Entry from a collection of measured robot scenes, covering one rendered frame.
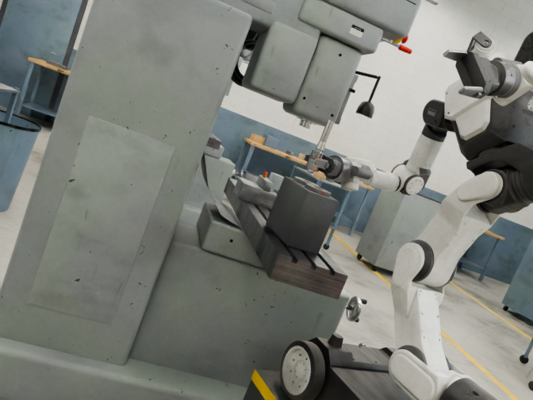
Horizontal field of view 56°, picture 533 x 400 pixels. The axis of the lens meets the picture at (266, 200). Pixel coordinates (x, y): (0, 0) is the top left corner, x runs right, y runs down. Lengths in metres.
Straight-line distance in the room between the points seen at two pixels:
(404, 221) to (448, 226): 4.77
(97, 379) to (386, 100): 7.97
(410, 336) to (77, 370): 1.17
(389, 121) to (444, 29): 1.82
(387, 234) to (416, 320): 4.71
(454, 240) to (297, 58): 0.86
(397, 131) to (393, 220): 3.30
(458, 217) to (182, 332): 1.12
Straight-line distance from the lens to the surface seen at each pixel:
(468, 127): 1.76
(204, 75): 1.79
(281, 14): 1.96
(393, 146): 9.46
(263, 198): 2.13
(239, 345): 2.14
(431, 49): 9.68
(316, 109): 2.00
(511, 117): 1.72
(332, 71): 2.01
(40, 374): 2.04
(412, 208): 6.51
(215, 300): 2.04
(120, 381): 2.03
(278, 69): 1.94
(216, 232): 1.93
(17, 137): 3.74
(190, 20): 1.80
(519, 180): 1.65
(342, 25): 2.01
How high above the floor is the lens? 1.24
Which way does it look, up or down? 8 degrees down
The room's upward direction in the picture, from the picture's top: 22 degrees clockwise
